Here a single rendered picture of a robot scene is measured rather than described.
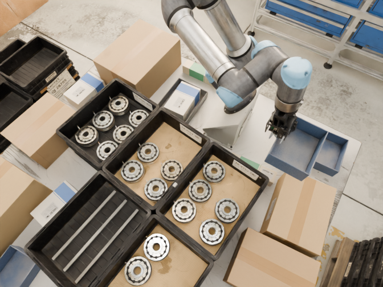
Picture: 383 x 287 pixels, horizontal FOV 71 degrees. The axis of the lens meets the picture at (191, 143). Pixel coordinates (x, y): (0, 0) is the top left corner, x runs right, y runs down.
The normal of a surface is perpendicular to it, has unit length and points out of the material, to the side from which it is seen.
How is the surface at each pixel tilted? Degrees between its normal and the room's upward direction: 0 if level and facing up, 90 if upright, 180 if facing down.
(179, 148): 0
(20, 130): 0
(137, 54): 0
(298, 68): 8
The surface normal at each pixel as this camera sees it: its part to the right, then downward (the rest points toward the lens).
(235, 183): 0.00, -0.45
